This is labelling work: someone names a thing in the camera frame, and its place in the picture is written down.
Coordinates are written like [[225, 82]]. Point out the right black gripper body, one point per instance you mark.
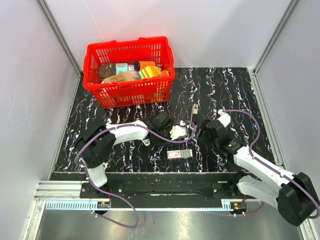
[[205, 137]]

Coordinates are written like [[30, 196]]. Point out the small light blue stapler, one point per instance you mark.
[[146, 142]]

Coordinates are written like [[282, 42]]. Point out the red white staples box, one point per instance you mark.
[[179, 154]]

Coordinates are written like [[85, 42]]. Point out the white black stapler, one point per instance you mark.
[[194, 115]]

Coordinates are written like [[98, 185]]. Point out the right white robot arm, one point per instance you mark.
[[293, 195]]

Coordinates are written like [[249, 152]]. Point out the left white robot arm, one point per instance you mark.
[[98, 141]]

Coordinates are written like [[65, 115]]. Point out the orange snack packet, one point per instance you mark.
[[165, 73]]

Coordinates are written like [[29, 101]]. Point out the yellow green striped box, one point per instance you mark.
[[149, 72]]

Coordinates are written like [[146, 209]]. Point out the brown cardboard box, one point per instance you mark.
[[119, 78]]

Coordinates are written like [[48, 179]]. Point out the orange cylindrical can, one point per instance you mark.
[[138, 65]]

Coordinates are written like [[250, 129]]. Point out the teal white small box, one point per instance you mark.
[[121, 68]]

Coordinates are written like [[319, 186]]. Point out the brown round cookie pack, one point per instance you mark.
[[106, 70]]

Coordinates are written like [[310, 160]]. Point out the red plastic shopping basket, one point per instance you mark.
[[139, 91]]

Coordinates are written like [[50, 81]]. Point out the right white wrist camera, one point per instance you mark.
[[224, 118]]

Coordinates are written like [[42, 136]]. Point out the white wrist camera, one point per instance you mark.
[[224, 118], [178, 131]]

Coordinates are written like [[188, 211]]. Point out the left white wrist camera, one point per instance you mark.
[[178, 131]]

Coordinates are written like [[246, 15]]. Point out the aluminium frame rail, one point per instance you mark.
[[78, 195]]

